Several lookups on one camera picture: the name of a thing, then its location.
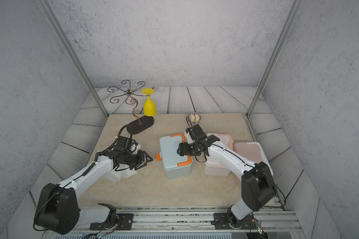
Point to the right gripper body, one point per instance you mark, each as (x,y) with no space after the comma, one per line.
(191,150)

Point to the yellow plastic wine glass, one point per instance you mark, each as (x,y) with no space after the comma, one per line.
(149,106)

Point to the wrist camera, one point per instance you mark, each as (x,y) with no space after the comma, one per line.
(188,138)
(134,148)

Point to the right aluminium frame post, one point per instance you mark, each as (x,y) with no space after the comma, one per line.
(296,5)

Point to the white pink medicine box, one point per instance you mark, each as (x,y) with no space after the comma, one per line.
(212,166)

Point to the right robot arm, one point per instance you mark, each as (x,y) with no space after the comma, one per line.
(257,183)

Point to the grey round object behind box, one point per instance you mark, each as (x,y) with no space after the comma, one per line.
(193,119)

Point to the left aluminium frame post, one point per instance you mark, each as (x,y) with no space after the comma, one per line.
(54,23)

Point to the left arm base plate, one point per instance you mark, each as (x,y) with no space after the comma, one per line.
(118,221)

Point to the brown wire glass rack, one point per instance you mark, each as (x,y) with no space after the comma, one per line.
(134,98)

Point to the aluminium frame post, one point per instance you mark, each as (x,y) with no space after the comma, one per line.
(54,23)
(296,5)

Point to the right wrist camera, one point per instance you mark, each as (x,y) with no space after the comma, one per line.
(188,138)

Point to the grey orange medicine box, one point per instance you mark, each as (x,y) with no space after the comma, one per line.
(175,166)

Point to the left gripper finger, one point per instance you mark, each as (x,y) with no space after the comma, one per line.
(140,165)
(146,158)

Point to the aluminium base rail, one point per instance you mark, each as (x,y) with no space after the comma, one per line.
(191,222)

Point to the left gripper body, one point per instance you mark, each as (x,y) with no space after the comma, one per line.
(133,159)

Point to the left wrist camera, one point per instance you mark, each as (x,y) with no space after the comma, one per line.
(134,148)

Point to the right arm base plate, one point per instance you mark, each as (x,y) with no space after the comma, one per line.
(227,221)

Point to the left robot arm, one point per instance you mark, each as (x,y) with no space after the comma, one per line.
(58,210)

